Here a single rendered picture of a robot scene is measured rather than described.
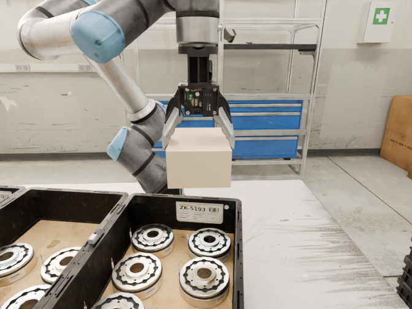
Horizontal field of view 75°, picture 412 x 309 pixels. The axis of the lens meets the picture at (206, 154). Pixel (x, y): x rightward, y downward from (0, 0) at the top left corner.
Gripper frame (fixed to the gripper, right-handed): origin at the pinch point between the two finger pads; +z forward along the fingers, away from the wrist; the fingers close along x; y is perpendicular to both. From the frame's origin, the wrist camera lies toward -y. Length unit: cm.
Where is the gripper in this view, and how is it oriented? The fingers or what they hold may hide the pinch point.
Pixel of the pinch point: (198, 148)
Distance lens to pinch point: 56.7
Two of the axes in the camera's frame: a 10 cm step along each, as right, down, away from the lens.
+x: 10.0, -0.1, 0.4
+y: 0.4, 3.6, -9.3
